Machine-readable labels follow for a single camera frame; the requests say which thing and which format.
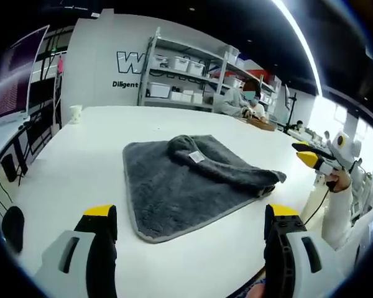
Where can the person's left hand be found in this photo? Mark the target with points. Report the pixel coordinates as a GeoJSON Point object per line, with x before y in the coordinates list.
{"type": "Point", "coordinates": [258, 290]}

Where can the wooden tray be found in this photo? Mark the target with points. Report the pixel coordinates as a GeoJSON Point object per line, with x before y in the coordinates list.
{"type": "Point", "coordinates": [262, 124]}

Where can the black round object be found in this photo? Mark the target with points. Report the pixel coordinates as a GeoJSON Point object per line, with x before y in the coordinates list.
{"type": "Point", "coordinates": [13, 229]}

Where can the grey towel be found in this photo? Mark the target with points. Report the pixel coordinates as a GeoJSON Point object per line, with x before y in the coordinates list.
{"type": "Point", "coordinates": [174, 189]}

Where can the ceiling light strip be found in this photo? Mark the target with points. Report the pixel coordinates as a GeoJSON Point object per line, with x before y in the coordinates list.
{"type": "Point", "coordinates": [301, 40]}

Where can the pink cloth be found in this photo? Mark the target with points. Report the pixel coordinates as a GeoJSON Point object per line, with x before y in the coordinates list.
{"type": "Point", "coordinates": [61, 65]}

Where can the large computer monitor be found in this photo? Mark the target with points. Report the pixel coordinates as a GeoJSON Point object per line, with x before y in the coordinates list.
{"type": "Point", "coordinates": [15, 74]}

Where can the black box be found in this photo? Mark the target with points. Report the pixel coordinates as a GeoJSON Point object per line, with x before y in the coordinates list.
{"type": "Point", "coordinates": [9, 167]}

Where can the white computer desk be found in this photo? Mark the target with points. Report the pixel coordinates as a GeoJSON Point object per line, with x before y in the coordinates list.
{"type": "Point", "coordinates": [3, 130]}

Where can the rows of white storage boxes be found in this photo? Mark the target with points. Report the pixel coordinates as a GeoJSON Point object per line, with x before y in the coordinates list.
{"type": "Point", "coordinates": [186, 65]}

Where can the black stand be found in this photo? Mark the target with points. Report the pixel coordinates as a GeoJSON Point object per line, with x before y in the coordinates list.
{"type": "Point", "coordinates": [292, 108]}

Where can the person's right hand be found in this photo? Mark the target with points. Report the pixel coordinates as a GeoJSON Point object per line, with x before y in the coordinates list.
{"type": "Point", "coordinates": [338, 181]}

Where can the black metal rack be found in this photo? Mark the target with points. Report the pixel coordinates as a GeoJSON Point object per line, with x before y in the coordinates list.
{"type": "Point", "coordinates": [40, 133]}

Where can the white paper cup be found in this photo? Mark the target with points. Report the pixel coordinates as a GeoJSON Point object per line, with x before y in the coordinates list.
{"type": "Point", "coordinates": [76, 114]}

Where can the grey metal shelving unit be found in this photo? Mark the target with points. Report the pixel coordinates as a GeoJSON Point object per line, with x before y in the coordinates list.
{"type": "Point", "coordinates": [143, 68]}

